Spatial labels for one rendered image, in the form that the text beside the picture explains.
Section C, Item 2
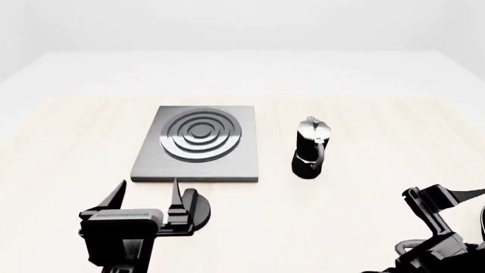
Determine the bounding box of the black moka pot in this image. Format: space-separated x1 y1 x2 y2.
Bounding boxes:
290 115 333 180

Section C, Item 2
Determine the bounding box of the grey square stove plate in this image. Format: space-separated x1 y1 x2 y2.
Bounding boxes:
130 105 261 184

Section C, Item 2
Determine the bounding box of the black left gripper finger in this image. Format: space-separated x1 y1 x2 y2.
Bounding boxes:
78 179 128 221
165 177 191 226

